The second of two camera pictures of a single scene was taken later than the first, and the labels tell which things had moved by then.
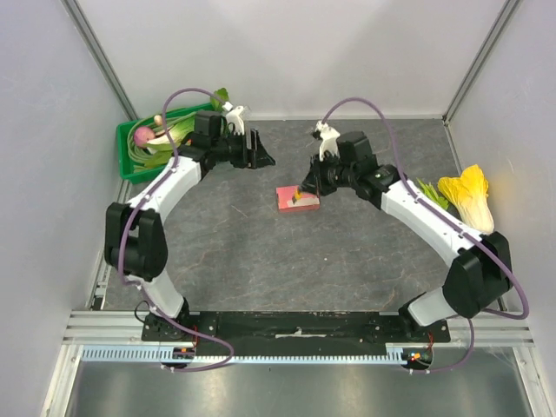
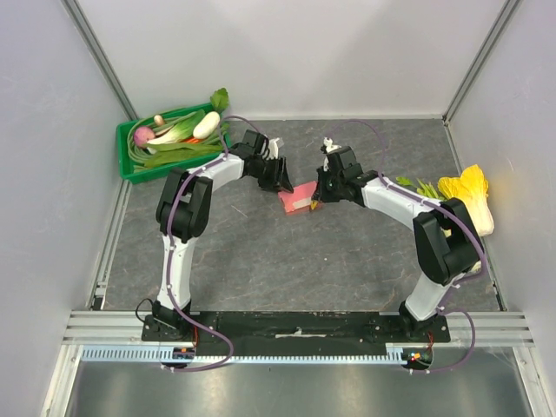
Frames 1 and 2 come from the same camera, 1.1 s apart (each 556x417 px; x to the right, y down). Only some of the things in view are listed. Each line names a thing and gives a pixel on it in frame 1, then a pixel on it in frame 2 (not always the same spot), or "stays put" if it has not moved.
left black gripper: [260, 156] → [273, 184]
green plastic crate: [129, 175] stays put
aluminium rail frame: [125, 328] stays put
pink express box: [307, 201] stays put
